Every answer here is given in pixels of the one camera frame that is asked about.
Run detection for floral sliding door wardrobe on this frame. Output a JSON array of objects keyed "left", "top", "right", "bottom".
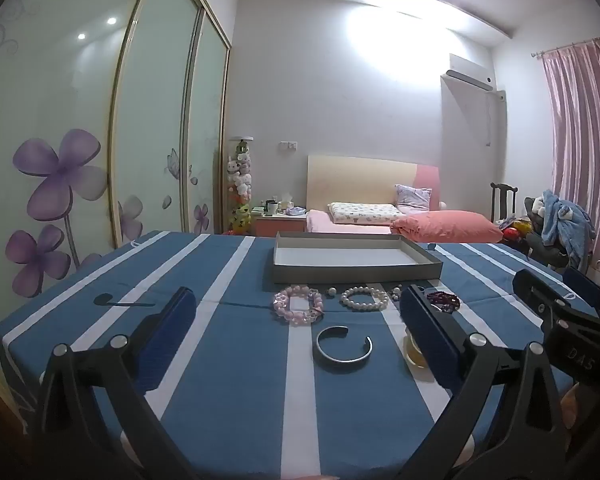
[{"left": 0, "top": 0, "right": 231, "bottom": 301}]

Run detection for silver cuff bangle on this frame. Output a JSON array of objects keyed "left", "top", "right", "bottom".
[{"left": 313, "top": 326, "right": 374, "bottom": 366}]

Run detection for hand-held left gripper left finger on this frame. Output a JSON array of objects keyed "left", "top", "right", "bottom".
[{"left": 30, "top": 286, "right": 201, "bottom": 480}]

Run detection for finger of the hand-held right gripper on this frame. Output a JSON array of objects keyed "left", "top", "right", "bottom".
[
  {"left": 511, "top": 268, "right": 563, "bottom": 333},
  {"left": 562, "top": 265, "right": 600, "bottom": 322}
]

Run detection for plush toy tower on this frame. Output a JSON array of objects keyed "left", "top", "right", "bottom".
[{"left": 226, "top": 136, "right": 255, "bottom": 235}]

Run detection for grey cardboard tray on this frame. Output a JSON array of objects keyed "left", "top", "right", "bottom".
[{"left": 271, "top": 231, "right": 443, "bottom": 286}]

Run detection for blue striped tablecloth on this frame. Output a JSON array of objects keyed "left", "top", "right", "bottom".
[{"left": 0, "top": 230, "right": 600, "bottom": 480}]

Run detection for white printed pillow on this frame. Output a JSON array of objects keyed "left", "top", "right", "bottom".
[{"left": 328, "top": 201, "right": 403, "bottom": 225}]

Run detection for dark wooden chair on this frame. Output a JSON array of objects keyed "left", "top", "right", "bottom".
[{"left": 490, "top": 182, "right": 518, "bottom": 223}]

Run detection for colourful toys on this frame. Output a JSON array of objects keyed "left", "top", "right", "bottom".
[{"left": 499, "top": 217, "right": 532, "bottom": 242}]

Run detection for beige and pink headboard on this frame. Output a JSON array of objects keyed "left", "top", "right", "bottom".
[{"left": 307, "top": 155, "right": 440, "bottom": 211}]

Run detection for dark red bead bracelet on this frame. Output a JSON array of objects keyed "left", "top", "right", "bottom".
[{"left": 426, "top": 290, "right": 462, "bottom": 312}]

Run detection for white conduit pipe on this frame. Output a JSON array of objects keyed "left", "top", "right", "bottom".
[{"left": 485, "top": 89, "right": 507, "bottom": 147}]

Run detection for pink bead bracelet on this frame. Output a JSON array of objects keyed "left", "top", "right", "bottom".
[{"left": 272, "top": 285, "right": 327, "bottom": 327}]

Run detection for cream amber bangle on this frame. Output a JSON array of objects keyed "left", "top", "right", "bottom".
[{"left": 402, "top": 332, "right": 436, "bottom": 368}]

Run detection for white pearl bracelet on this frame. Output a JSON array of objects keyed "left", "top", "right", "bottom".
[{"left": 340, "top": 285, "right": 391, "bottom": 312}]

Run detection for white air conditioner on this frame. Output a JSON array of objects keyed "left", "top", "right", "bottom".
[{"left": 445, "top": 52, "right": 496, "bottom": 92}]

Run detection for salmon folded quilt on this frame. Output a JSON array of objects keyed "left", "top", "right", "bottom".
[{"left": 390, "top": 211, "right": 504, "bottom": 245}]

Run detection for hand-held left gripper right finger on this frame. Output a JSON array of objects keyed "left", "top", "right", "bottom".
[{"left": 399, "top": 284, "right": 576, "bottom": 480}]

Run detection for curtain rod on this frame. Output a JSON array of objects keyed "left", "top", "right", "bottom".
[{"left": 531, "top": 35, "right": 600, "bottom": 58}]

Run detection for blue plush clothing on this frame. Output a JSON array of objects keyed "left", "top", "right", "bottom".
[{"left": 540, "top": 190, "right": 597, "bottom": 268}]

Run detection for pink curtain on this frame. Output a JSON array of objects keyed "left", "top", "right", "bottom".
[{"left": 540, "top": 35, "right": 600, "bottom": 271}]

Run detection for pink nightstand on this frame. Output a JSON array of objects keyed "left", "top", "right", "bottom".
[{"left": 252, "top": 212, "right": 308, "bottom": 236}]

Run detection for lilac pillow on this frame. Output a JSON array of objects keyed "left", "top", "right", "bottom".
[{"left": 395, "top": 184, "right": 433, "bottom": 212}]

